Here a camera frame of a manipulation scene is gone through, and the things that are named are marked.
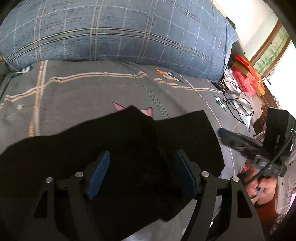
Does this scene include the black pants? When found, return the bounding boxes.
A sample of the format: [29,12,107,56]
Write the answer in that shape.
[1,106,224,240]

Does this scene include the black wires on nightstand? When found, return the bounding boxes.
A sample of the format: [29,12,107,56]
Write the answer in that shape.
[211,78,255,126]

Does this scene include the right hand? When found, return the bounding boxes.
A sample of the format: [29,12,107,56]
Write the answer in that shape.
[245,177,277,205]

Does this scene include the framed bamboo picture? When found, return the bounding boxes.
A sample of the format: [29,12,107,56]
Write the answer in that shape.
[250,20,291,79]

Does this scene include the red plastic bag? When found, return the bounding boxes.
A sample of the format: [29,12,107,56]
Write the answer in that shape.
[231,55,265,96]

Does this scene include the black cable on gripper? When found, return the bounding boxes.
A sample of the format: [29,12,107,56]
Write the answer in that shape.
[245,131,296,186]

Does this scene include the blue plaid quilt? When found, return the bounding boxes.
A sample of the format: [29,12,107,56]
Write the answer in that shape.
[1,1,238,80]

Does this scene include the grey patterned bed sheet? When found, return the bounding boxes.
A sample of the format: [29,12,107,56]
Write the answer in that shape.
[0,60,255,241]

